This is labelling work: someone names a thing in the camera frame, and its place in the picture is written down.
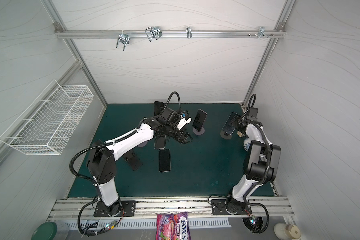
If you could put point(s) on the white wire basket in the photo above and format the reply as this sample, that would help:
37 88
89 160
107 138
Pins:
45 127

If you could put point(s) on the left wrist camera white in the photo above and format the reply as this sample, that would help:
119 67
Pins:
184 120

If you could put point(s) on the round grey stand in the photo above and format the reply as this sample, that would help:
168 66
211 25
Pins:
199 132
142 144

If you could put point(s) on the white cup at corner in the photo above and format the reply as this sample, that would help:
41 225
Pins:
287 232

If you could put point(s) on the left round grey stand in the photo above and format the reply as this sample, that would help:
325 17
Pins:
142 144

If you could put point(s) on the right round grey stand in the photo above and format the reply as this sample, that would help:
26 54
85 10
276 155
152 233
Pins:
199 132

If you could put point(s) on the green round lid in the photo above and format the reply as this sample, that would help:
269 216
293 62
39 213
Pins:
46 231

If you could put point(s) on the black folding phone stand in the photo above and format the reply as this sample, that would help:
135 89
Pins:
132 160

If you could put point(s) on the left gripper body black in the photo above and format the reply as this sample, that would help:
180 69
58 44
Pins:
172 131

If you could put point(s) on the metal hook clamp right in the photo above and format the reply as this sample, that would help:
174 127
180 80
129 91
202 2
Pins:
261 34

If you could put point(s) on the metal ring hook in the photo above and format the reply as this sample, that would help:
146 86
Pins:
189 32

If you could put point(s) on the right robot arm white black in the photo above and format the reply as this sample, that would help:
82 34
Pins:
261 164

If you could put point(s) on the small beige bottle black cap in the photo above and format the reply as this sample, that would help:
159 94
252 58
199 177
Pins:
240 134

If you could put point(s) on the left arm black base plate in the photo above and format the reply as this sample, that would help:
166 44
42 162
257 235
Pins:
127 208

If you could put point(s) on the phone silver edge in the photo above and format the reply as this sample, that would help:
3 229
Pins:
160 142

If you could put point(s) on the metal hook clamp left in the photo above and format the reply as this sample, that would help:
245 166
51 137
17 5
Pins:
123 40

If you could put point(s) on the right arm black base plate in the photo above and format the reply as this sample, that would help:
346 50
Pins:
219 207

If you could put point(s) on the aluminium top crossbar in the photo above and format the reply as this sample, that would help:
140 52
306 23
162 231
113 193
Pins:
167 34

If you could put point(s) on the metal hook clamp middle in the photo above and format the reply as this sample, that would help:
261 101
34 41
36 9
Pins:
153 33

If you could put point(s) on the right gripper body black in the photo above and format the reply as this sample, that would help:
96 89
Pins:
238 124

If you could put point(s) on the phone black landscape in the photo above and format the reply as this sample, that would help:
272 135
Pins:
164 160

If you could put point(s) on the blue white ceramic bowl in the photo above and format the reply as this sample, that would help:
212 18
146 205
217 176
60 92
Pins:
247 144

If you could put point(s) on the metal hook clamp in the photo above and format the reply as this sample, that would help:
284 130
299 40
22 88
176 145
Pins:
153 33
261 34
123 40

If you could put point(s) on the purple Fox's candy bag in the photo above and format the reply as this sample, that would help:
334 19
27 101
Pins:
173 227

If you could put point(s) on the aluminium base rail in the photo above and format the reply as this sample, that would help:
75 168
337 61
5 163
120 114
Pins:
148 208

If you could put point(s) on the black fan at right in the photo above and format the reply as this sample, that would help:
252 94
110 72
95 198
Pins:
254 224

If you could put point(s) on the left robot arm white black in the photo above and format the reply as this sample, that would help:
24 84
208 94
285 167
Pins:
102 158

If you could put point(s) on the white vented strip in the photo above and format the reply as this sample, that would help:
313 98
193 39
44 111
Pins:
135 224

